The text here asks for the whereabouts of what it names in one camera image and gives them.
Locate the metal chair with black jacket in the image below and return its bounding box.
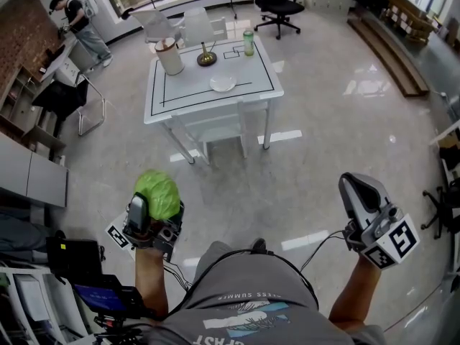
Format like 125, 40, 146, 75
32, 73, 106, 138

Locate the white cylindrical bin brown strap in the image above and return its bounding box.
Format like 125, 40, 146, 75
154, 37, 185, 77

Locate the table lamp with white shade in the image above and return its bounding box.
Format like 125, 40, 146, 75
183, 7, 219, 67

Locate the black monitor with blue screen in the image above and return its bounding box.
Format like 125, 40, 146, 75
73, 274, 144, 316

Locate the blue-grey cloth bundle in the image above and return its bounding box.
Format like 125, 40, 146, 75
0, 210, 55, 254

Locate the wooden cubby shelf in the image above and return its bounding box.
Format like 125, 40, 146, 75
0, 66, 68, 157

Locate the green cabbage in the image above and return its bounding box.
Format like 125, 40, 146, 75
134, 169, 180, 219

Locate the white mesh office chair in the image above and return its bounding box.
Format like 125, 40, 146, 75
128, 9, 186, 46

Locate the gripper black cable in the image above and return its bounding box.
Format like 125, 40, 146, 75
300, 230, 348, 271
163, 257, 193, 290

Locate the grey cabinet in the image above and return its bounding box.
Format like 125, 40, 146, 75
0, 131, 69, 208

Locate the black camera rig mount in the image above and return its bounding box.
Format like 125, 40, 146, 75
93, 310, 144, 345

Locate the white desk with drawers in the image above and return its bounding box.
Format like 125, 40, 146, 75
39, 34, 89, 86

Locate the clear glass bowl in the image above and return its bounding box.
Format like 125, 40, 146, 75
209, 75, 238, 93

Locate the green drink bottle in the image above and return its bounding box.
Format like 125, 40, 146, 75
243, 29, 255, 58

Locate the black office chair with armrests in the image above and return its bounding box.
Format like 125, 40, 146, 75
246, 0, 306, 41

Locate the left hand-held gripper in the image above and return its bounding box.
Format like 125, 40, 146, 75
105, 192, 186, 264

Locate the light wooden bench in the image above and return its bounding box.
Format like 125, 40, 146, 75
384, 0, 438, 45

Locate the person's right forearm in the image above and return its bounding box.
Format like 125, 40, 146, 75
328, 255, 382, 332

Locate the person's grey printed shirt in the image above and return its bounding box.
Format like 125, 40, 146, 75
139, 241, 387, 345

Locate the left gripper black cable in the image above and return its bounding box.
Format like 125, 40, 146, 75
163, 257, 193, 290

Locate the black cable across shirt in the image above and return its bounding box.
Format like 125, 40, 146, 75
157, 249, 319, 319

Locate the black box with yellow sticker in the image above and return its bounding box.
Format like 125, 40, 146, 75
45, 238, 101, 280

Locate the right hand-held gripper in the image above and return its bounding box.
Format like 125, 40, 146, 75
339, 172, 420, 270

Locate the long brown wooden step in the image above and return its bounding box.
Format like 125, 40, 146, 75
346, 14, 431, 98

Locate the person's left forearm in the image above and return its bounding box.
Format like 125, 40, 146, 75
134, 248, 170, 321

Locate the white shelf unit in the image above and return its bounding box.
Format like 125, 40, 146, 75
0, 264, 87, 345

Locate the white table with black lines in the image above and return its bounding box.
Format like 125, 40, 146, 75
143, 34, 285, 165

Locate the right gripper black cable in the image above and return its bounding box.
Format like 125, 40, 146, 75
300, 230, 348, 271

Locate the black swivel chair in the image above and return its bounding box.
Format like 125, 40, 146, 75
420, 178, 460, 240

